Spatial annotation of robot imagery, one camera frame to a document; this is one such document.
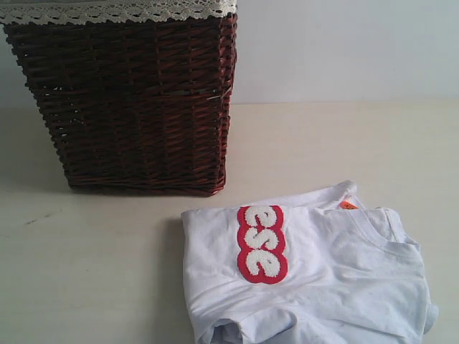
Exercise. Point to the dark red wicker basket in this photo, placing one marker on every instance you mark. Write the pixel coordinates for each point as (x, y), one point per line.
(134, 106)

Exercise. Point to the white lace cloth trim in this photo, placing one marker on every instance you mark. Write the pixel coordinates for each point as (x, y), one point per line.
(117, 11)

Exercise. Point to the orange clothing tag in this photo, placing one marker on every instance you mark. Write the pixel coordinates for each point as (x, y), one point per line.
(348, 205)

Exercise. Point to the white t-shirt with red lettering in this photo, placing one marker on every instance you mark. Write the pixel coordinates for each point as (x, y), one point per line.
(300, 269)

